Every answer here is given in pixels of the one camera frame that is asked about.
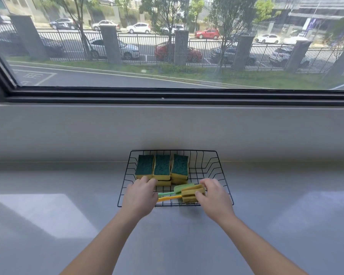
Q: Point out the person's right forearm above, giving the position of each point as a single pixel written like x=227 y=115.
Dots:
x=255 y=246

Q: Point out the person's right hand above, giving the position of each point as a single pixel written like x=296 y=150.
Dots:
x=215 y=201

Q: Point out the person's left hand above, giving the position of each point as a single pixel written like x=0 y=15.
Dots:
x=139 y=199

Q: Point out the person's left thumb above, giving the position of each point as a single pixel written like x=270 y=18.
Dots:
x=155 y=197

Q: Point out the grey building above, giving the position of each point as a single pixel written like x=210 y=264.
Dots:
x=312 y=11

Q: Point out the green and yellow sponge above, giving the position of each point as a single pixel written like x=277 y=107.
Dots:
x=164 y=183
x=179 y=180
x=179 y=164
x=162 y=166
x=144 y=166

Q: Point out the black metal fence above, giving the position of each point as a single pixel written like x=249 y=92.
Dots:
x=149 y=50

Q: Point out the row of street trees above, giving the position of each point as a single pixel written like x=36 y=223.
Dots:
x=229 y=17

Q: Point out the person's right thumb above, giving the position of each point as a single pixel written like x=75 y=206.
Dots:
x=200 y=196

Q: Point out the row of grey fence pillars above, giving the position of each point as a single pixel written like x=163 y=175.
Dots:
x=181 y=47

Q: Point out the row of parked cars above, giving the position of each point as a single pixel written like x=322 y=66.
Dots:
x=177 y=52

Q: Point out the black window frame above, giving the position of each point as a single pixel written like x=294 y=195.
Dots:
x=160 y=95

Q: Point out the person's left forearm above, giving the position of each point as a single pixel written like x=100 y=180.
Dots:
x=109 y=246

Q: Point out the green grass strip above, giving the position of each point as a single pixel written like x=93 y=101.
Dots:
x=246 y=77

